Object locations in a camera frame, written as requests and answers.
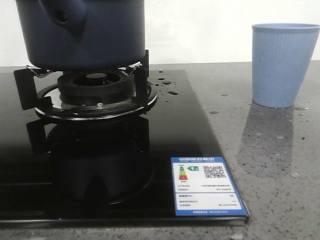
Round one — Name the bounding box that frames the blue energy label sticker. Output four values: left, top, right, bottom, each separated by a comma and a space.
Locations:
171, 156, 249, 217

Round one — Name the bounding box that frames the black metal pot support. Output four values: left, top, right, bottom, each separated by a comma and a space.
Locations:
13, 50, 158, 122

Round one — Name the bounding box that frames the dark blue cooking pot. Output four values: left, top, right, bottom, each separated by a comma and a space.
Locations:
16, 0, 145, 71

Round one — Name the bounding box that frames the black gas burner head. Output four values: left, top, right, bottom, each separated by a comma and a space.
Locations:
57, 70, 134, 106

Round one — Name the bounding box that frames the light blue ribbed cup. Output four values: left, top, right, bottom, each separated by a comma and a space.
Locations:
252, 23, 320, 108

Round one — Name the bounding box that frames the black glass gas stove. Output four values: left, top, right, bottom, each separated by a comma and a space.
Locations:
0, 70, 249, 228

